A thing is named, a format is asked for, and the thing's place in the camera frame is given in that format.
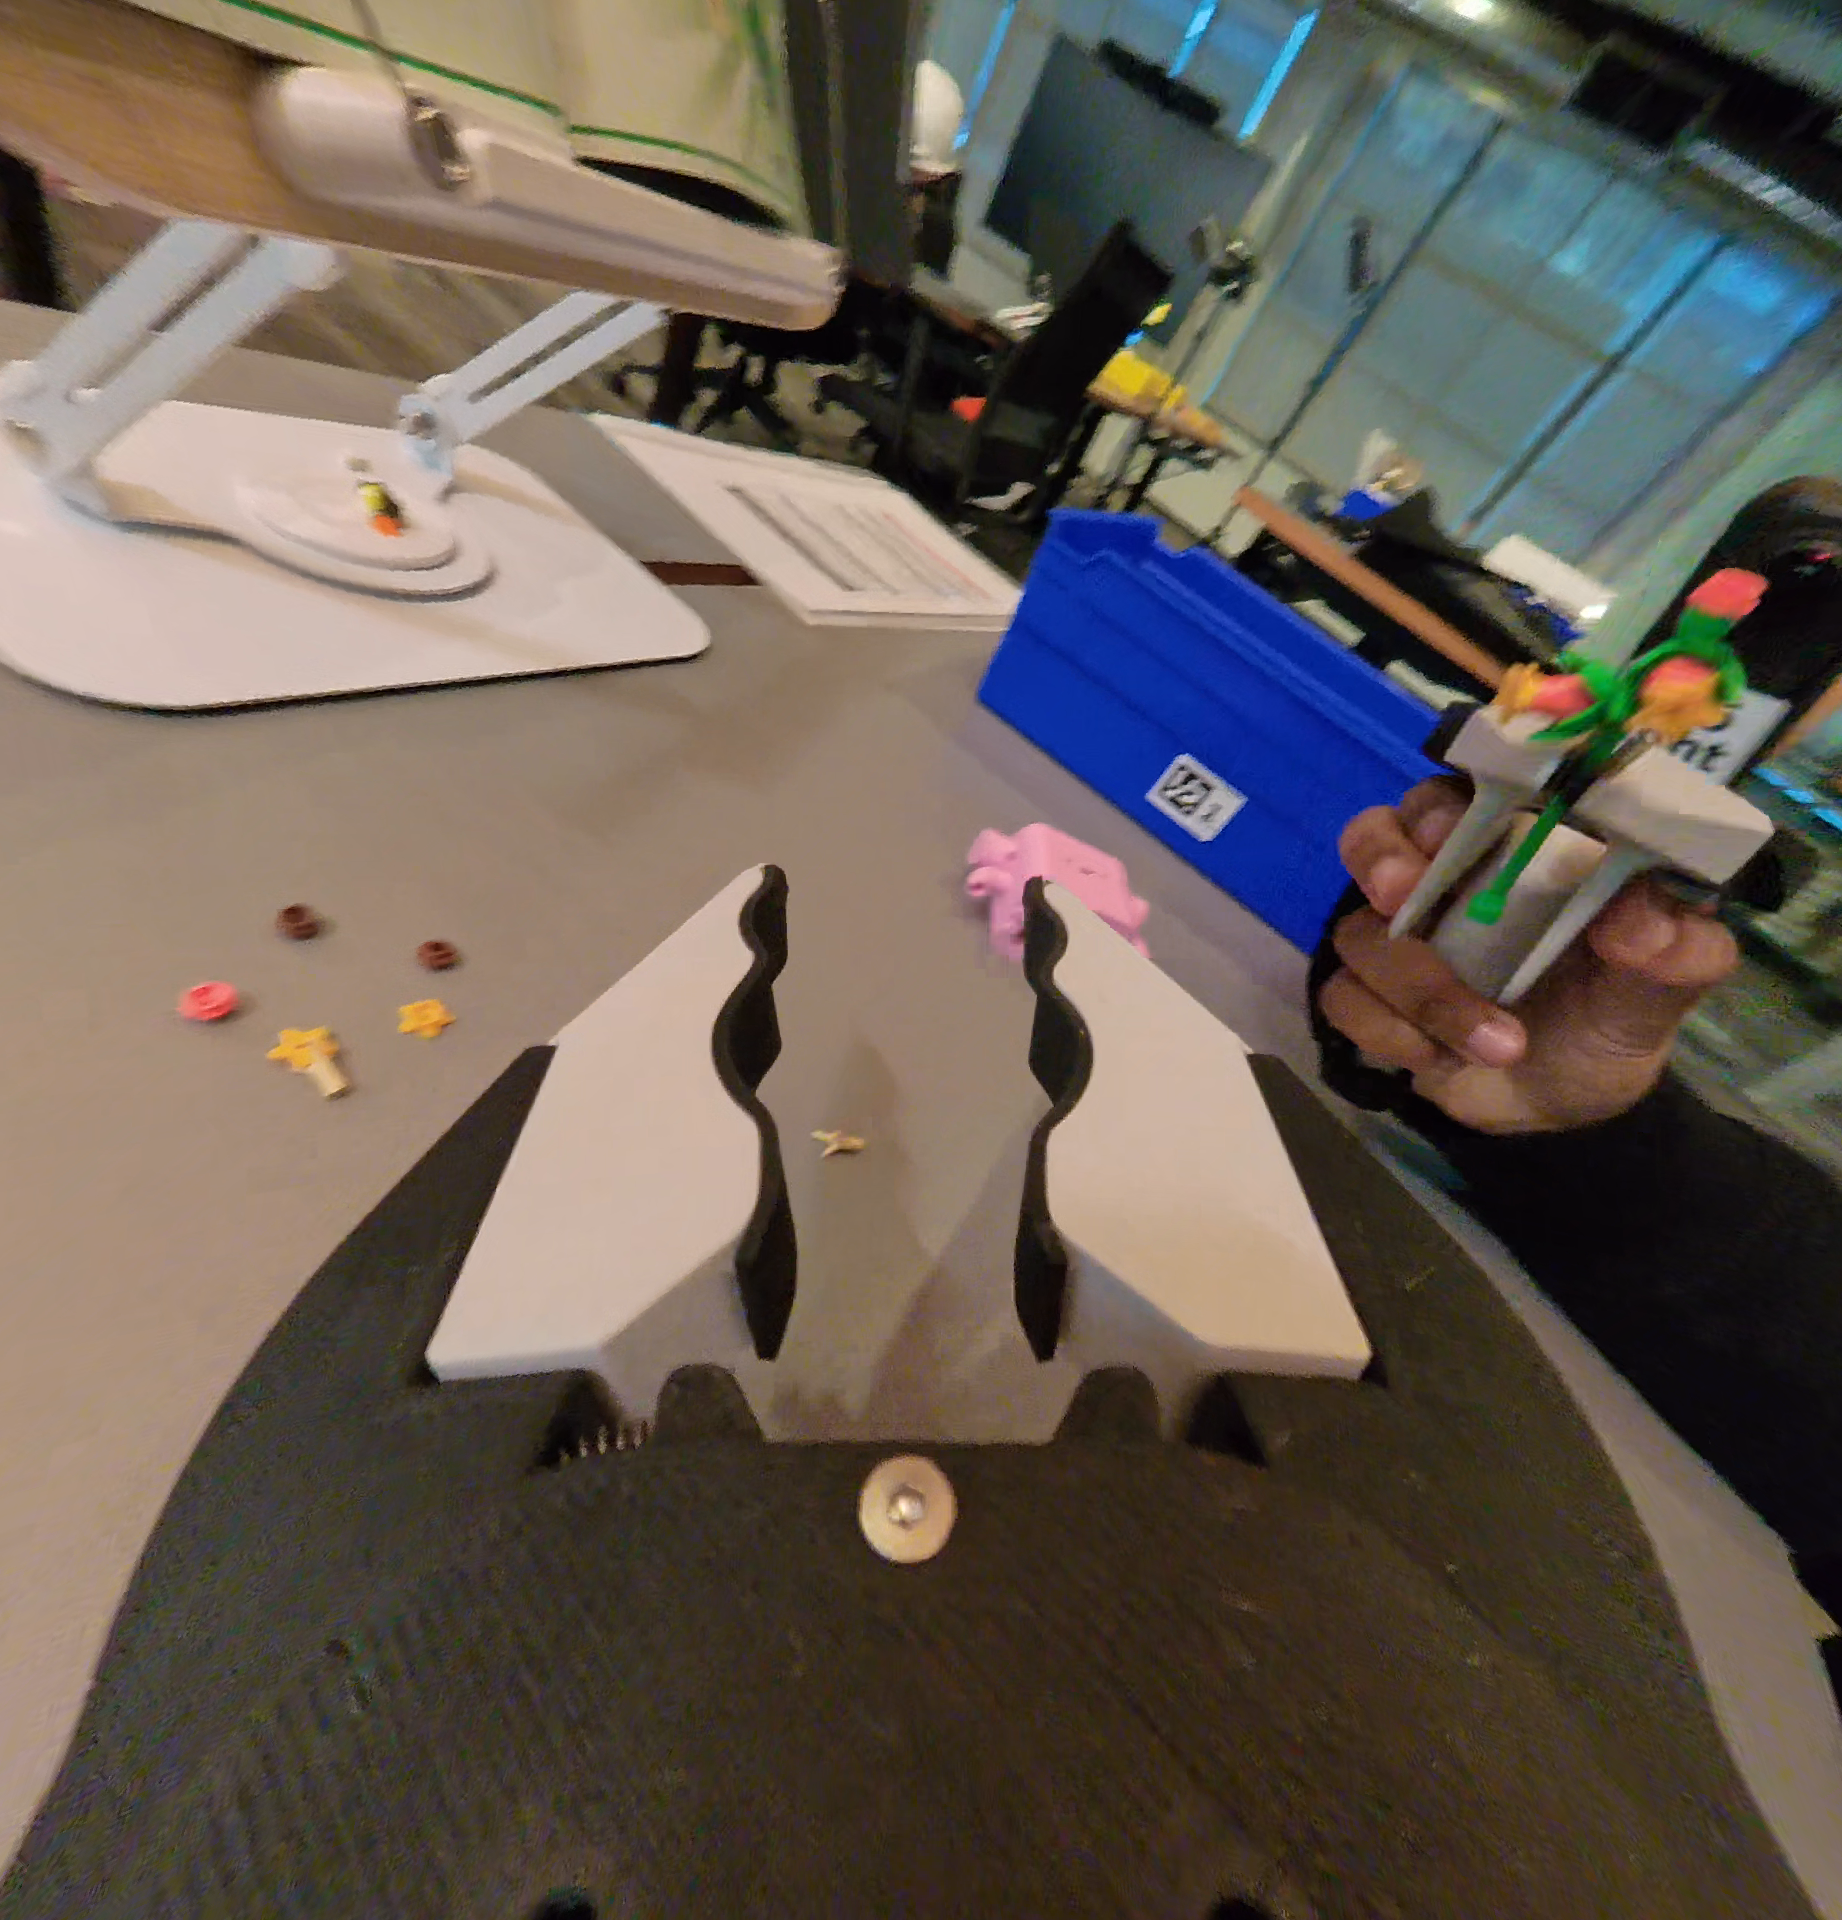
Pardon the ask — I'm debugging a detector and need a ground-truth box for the pink brick figure pot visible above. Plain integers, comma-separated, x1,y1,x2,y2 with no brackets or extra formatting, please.
963,823,1152,963

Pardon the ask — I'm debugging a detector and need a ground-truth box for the person's right hand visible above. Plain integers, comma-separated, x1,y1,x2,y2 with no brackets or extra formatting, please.
1315,781,1743,1138

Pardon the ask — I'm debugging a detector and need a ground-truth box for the person's right forearm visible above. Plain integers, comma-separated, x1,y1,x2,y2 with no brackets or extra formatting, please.
1402,1080,1842,1593

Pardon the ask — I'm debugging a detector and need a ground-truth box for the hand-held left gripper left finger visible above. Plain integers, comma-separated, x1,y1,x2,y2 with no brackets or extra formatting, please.
425,864,799,1404

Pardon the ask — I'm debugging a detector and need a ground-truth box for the black monitor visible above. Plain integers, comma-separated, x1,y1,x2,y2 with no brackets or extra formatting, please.
988,38,1278,291

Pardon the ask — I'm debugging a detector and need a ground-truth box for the open instruction booklet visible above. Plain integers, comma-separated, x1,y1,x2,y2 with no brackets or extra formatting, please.
156,0,804,227

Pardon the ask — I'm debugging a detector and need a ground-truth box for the white book stand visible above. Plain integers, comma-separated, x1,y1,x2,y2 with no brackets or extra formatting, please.
0,61,848,712

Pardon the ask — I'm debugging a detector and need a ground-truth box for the green flower stem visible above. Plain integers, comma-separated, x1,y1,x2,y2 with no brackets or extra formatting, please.
1466,567,1770,928

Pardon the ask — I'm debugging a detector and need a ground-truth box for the wooden table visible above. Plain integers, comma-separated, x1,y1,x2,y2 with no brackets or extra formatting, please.
1234,487,1512,696

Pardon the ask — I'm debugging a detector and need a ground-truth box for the black office chair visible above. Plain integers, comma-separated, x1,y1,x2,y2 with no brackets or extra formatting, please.
951,222,1181,515

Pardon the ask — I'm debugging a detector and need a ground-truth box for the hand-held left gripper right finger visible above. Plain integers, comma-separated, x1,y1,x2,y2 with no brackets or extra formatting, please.
1014,880,1377,1383

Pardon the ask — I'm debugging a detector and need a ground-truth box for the black bag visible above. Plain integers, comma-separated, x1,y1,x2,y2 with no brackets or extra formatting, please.
1356,496,1586,666

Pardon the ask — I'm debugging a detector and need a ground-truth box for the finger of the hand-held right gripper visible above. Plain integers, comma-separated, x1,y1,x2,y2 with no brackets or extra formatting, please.
1496,745,1779,1007
1384,705,1575,947

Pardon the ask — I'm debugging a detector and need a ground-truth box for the blue storage bin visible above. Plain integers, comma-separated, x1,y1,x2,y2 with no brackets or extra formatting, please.
979,508,1464,958

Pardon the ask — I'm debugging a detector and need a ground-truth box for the laminated instruction sheet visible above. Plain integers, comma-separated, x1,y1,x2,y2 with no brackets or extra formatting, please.
592,418,1025,630

